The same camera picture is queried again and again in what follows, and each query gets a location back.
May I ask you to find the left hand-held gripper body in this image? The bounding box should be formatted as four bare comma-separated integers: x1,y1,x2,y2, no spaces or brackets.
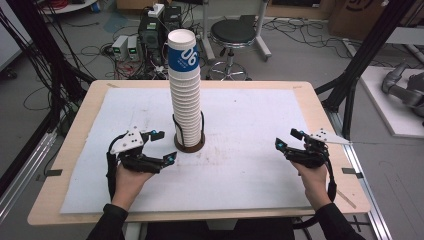
106,126,164,174

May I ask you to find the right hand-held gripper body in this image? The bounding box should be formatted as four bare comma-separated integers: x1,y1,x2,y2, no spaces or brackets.
285,128,352,169

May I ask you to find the brown cup holder with straps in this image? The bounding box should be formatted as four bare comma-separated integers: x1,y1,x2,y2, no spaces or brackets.
171,111,206,154

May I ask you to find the stack of white paper cups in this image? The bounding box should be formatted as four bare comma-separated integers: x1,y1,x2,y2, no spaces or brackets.
168,69,204,149

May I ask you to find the blue printed paper cup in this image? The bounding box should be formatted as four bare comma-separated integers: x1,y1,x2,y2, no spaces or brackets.
167,28,201,81

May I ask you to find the person's right hand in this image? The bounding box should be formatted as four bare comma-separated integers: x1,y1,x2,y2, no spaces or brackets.
289,159,333,212

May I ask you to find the person's left hand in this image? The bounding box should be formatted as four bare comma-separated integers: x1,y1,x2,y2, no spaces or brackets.
111,163,157,212

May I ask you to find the white foam mat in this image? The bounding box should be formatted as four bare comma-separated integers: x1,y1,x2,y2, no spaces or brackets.
59,87,314,215

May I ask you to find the white floor board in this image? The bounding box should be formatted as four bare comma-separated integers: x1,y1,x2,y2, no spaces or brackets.
359,65,424,140

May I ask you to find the grey power supply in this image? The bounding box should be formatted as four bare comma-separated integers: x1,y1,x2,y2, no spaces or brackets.
127,35,140,62
111,34,130,62

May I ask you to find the person's lap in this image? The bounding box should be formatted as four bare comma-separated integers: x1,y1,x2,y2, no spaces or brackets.
144,218,296,240

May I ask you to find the black computer tower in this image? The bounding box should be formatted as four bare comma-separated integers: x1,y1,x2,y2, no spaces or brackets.
137,15,168,66

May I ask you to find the grey robot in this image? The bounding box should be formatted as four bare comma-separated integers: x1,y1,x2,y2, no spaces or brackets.
381,61,424,118

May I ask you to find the black round stool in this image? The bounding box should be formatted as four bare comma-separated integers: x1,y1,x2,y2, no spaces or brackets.
205,18,258,82

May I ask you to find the white power strip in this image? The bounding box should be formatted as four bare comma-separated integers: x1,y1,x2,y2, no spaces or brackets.
147,3,166,19

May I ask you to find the cardboard box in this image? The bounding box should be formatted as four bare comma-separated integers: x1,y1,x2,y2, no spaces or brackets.
327,0,424,42

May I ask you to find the white round table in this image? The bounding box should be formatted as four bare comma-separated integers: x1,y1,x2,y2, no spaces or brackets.
39,0,100,15

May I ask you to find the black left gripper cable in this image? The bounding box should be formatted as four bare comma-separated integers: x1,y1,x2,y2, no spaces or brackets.
105,151,118,203

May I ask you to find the aluminium rail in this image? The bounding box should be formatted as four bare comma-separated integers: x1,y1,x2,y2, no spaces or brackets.
326,109,395,240
0,129,58,223

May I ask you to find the black frame post with cables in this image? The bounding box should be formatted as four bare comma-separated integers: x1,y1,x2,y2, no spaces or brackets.
0,0,96,138

